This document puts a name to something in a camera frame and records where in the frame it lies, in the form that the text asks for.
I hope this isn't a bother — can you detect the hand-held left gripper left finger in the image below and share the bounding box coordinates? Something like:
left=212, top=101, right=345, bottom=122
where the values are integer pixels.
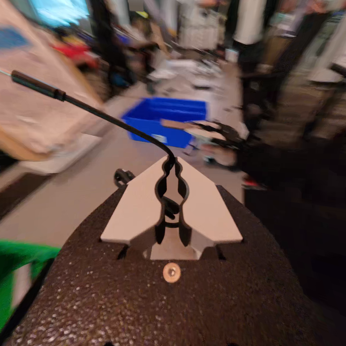
left=100, top=156, right=172, bottom=260

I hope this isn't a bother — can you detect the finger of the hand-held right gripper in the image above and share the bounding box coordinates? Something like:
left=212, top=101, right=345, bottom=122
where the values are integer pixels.
left=161, top=119, right=217, bottom=130
left=186, top=129, right=228, bottom=141

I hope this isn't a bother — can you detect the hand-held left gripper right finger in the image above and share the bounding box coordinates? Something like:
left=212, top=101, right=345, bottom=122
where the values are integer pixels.
left=176, top=156, right=244, bottom=260

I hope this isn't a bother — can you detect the blue plastic bin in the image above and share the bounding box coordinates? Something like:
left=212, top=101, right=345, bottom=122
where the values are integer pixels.
left=121, top=97, right=209, bottom=149

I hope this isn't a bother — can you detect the green plastic bin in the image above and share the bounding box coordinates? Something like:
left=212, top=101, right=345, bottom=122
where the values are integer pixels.
left=0, top=239, right=62, bottom=336

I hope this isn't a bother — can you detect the black cable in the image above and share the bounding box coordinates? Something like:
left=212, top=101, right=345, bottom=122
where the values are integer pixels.
left=11, top=70, right=181, bottom=229

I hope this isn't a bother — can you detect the person's right hand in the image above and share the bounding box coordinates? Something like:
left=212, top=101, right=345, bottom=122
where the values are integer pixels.
left=203, top=144, right=239, bottom=167

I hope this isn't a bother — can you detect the red printed sheet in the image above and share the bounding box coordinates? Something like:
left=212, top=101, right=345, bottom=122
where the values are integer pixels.
left=243, top=177, right=268, bottom=190

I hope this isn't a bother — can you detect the red bin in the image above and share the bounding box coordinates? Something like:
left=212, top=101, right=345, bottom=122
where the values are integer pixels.
left=53, top=43, right=98, bottom=68

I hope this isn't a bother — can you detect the wooden document stand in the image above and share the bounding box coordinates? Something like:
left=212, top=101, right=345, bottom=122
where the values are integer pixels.
left=0, top=0, right=105, bottom=175

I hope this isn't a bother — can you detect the blue header laminated sheet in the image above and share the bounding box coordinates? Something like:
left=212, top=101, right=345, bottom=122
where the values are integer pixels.
left=0, top=16, right=92, bottom=152

